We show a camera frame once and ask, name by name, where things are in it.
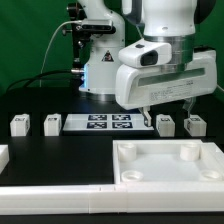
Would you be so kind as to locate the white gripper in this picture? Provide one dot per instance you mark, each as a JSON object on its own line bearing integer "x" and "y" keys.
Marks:
{"x": 139, "y": 88}

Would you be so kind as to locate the white square tabletop part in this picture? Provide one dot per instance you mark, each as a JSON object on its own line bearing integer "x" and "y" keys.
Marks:
{"x": 136, "y": 161}

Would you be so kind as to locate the white L-shaped obstacle fence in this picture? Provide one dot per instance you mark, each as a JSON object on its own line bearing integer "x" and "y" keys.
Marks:
{"x": 124, "y": 198}

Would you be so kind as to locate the white plate with AprilTags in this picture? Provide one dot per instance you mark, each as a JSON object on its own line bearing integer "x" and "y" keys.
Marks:
{"x": 105, "y": 122}

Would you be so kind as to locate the white part at left edge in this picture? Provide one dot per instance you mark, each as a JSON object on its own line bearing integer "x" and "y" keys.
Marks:
{"x": 4, "y": 157}

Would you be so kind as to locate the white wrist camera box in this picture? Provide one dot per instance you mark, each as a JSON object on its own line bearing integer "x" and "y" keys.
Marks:
{"x": 145, "y": 53}

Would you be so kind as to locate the silver camera on base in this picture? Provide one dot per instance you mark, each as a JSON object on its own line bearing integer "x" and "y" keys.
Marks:
{"x": 94, "y": 26}

